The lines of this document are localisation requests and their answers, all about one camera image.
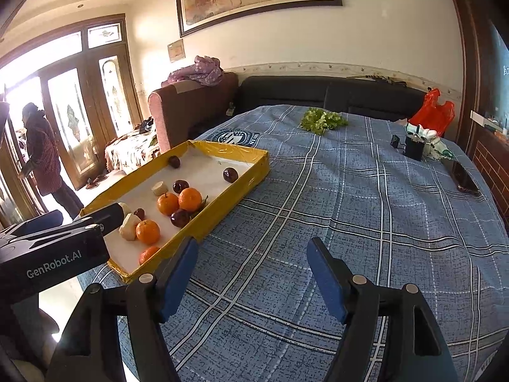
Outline black sofa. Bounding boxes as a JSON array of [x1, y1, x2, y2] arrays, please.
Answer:
[[187, 75, 428, 136]]

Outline yellow-edged white tray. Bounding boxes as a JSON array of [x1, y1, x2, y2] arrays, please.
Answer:
[[80, 140, 270, 284]]

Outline pale cabbage piece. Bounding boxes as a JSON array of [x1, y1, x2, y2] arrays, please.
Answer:
[[119, 213, 142, 242]]

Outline purple floral cloth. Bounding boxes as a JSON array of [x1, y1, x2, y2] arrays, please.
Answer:
[[167, 56, 223, 87]]

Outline red plastic bag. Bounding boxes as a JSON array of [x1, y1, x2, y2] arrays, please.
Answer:
[[409, 88, 455, 138]]

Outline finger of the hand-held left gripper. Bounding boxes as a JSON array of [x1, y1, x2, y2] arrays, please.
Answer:
[[73, 202, 125, 234], [16, 209, 64, 228]]

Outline orange tangerine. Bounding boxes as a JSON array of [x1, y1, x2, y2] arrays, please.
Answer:
[[157, 193, 180, 216], [178, 187, 203, 212], [136, 219, 161, 246], [139, 245, 161, 265]]

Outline wooden glass door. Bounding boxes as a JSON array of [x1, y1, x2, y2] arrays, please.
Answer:
[[0, 14, 144, 223]]

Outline green lettuce bunch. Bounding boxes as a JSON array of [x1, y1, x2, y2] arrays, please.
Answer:
[[300, 107, 350, 135]]

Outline wooden cabinet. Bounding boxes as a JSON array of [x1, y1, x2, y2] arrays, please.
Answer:
[[439, 0, 509, 216]]

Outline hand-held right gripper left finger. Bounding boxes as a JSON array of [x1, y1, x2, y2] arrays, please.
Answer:
[[45, 237, 199, 382]]

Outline small wall certificate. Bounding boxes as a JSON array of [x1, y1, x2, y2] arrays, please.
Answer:
[[168, 39, 186, 63]]

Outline blue plaid tablecloth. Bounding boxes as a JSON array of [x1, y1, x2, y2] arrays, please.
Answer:
[[77, 104, 509, 382]]

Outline brown armchair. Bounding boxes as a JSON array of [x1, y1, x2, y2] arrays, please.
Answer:
[[148, 72, 239, 154]]

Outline patterned sofa blanket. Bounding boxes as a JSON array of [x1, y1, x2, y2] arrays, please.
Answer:
[[104, 127, 162, 175]]

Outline black smartphone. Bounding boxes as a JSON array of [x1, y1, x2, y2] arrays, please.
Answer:
[[449, 159, 482, 197]]

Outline black cup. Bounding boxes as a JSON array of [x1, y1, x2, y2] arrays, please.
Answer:
[[404, 135, 426, 162]]

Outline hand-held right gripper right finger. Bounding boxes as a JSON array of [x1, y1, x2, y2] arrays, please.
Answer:
[[307, 237, 460, 382]]

